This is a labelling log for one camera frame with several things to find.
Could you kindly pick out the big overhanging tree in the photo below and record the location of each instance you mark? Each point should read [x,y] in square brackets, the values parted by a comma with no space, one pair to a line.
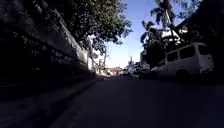
[93,20]

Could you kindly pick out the grey asphalt road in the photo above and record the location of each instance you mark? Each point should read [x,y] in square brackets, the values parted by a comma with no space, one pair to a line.
[143,106]

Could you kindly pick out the group of palm trees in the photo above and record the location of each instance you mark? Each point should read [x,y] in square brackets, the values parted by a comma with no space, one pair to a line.
[163,13]

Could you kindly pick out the white van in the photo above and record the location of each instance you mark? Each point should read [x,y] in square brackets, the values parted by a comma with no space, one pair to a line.
[186,61]

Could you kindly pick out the shaded pavement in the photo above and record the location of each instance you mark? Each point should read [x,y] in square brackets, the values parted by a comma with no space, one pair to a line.
[30,106]

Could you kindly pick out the dark building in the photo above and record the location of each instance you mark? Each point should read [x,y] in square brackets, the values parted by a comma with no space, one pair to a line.
[210,23]

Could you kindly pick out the long dark wall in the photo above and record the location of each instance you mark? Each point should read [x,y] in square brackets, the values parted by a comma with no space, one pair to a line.
[36,56]

